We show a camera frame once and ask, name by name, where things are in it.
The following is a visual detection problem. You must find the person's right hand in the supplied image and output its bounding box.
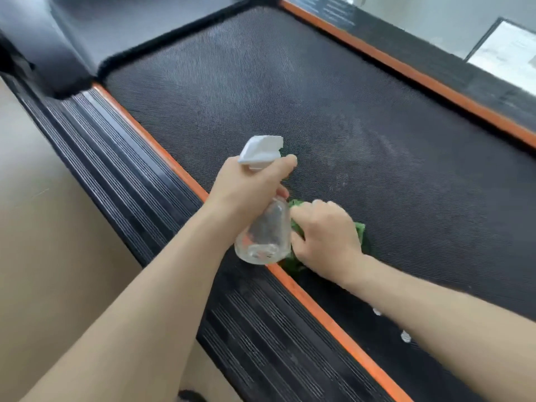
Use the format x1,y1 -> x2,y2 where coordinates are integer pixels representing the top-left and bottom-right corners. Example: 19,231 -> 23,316
289,199 -> 365,285

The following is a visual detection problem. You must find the clear spray bottle white trigger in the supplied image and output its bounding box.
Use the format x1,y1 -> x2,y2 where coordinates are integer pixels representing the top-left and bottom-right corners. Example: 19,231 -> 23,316
233,135 -> 293,266

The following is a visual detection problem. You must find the person's left forearm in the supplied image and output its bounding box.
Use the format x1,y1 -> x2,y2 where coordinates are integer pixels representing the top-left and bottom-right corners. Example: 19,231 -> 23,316
18,203 -> 240,402

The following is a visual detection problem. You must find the black-framed low window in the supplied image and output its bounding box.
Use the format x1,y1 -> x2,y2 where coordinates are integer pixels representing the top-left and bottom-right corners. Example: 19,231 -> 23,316
463,17 -> 536,97

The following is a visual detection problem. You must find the black orange-striped treadmill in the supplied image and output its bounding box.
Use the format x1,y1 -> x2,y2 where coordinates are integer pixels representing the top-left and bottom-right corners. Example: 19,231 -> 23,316
0,0 -> 536,402

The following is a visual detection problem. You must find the green cloth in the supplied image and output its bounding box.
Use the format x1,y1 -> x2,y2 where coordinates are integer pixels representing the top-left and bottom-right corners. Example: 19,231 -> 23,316
278,199 -> 367,275

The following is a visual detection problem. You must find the person's left hand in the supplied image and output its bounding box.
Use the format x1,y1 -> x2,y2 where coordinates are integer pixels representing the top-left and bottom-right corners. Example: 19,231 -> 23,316
203,154 -> 298,239

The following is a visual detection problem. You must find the person's right forearm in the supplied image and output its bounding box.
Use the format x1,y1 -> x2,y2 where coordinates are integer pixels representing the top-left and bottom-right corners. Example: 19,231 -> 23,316
341,255 -> 536,402

